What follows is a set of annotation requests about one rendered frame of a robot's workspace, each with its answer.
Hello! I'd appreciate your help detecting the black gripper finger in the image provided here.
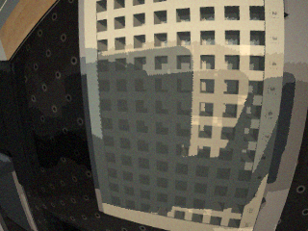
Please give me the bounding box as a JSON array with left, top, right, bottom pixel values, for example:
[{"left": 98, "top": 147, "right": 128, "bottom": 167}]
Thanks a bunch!
[{"left": 0, "top": 60, "right": 40, "bottom": 187}]

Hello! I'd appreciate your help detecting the black perforated breadboard plate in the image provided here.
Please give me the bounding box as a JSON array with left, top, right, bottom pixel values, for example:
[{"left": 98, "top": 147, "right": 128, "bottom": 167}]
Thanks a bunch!
[{"left": 10, "top": 0, "right": 308, "bottom": 231}]

